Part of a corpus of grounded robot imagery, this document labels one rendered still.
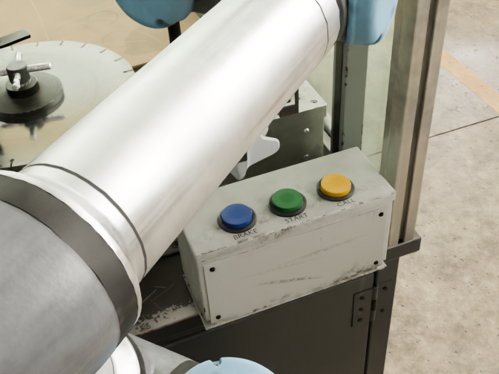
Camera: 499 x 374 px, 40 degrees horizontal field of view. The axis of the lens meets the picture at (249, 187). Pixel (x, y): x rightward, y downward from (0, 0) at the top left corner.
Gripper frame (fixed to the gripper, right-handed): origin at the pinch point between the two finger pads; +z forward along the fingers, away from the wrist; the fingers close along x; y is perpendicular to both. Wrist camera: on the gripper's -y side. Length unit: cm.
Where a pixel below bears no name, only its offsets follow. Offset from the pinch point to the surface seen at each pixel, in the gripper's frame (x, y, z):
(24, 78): 30.7, -20.9, -0.9
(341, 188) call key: -0.9, 14.3, 7.2
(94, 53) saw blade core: 40.0, -9.6, 3.0
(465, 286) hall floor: 38, 76, 98
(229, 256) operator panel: -3.6, -2.5, 10.4
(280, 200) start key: 0.0, 6.1, 7.2
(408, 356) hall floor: 24, 49, 98
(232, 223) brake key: -1.5, -1.0, 7.2
